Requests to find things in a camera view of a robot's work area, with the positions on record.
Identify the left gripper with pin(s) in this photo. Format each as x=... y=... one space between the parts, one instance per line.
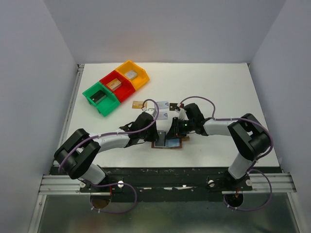
x=150 y=132

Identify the brown leather card holder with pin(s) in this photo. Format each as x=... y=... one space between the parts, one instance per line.
x=173 y=143

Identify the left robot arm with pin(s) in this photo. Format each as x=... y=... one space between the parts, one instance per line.
x=76 y=155

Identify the green plastic bin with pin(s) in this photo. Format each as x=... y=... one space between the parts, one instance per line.
x=106 y=106

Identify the silver VIP credit card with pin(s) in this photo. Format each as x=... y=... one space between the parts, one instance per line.
x=163 y=105

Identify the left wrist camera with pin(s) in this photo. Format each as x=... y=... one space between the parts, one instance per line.
x=151 y=111

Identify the gold metal block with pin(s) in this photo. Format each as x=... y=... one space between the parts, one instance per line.
x=114 y=84

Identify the dark metal block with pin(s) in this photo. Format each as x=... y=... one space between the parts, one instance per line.
x=98 y=96

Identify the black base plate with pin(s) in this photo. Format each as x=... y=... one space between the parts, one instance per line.
x=167 y=184

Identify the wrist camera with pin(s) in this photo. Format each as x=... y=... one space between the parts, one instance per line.
x=151 y=111
x=181 y=111

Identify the yellow plastic bin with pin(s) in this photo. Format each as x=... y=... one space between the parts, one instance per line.
x=142 y=77

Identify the black credit card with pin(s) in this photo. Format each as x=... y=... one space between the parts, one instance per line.
x=161 y=142
x=174 y=107

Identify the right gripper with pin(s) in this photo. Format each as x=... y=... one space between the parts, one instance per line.
x=175 y=128

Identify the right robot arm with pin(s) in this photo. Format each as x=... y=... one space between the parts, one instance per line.
x=250 y=138

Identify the silver metal block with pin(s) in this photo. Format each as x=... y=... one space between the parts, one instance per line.
x=131 y=74

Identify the gold credit card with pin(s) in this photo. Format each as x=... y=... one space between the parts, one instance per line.
x=139 y=104

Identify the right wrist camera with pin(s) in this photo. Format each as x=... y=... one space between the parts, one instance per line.
x=181 y=111

